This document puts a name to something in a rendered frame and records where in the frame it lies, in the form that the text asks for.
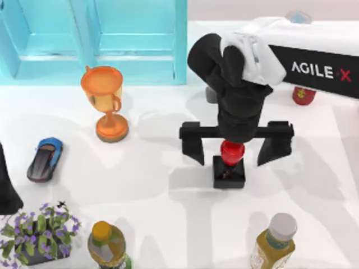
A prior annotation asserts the blue toy car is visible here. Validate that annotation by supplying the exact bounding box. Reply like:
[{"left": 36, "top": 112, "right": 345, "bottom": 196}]
[{"left": 26, "top": 137, "right": 64, "bottom": 183}]

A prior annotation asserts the pale grey rounded box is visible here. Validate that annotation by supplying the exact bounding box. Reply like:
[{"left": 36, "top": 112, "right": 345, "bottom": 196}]
[{"left": 205, "top": 86, "right": 219, "bottom": 104}]

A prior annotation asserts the yellow bottle with white cap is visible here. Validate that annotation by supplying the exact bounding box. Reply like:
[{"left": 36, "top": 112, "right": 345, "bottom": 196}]
[{"left": 249, "top": 212, "right": 298, "bottom": 269}]

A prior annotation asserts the light blue rack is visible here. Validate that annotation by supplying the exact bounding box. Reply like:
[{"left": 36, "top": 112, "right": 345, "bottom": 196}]
[{"left": 0, "top": 0, "right": 187, "bottom": 86}]

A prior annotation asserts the orange trophy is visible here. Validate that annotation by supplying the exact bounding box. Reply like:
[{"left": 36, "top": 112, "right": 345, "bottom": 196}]
[{"left": 80, "top": 66, "right": 130, "bottom": 143}]

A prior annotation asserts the red trophy with black base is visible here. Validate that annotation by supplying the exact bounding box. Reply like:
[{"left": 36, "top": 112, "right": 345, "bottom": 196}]
[{"left": 213, "top": 140, "right": 247, "bottom": 189}]

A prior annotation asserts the purple flower plant pot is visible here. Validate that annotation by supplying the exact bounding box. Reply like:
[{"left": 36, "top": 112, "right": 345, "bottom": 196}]
[{"left": 0, "top": 201, "right": 82, "bottom": 267}]

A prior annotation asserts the green bottle with yellow cap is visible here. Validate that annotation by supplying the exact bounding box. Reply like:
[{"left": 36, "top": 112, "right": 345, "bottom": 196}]
[{"left": 87, "top": 220, "right": 133, "bottom": 269}]

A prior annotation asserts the red can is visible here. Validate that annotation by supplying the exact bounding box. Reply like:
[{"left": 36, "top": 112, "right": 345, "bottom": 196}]
[{"left": 292, "top": 86, "right": 316, "bottom": 107}]

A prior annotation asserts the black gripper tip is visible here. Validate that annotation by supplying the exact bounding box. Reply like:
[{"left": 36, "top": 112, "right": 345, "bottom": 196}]
[{"left": 0, "top": 142, "right": 24, "bottom": 216}]

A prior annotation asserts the pale blue object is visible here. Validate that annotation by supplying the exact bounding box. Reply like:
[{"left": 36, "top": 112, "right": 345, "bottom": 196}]
[{"left": 286, "top": 10, "right": 312, "bottom": 25}]

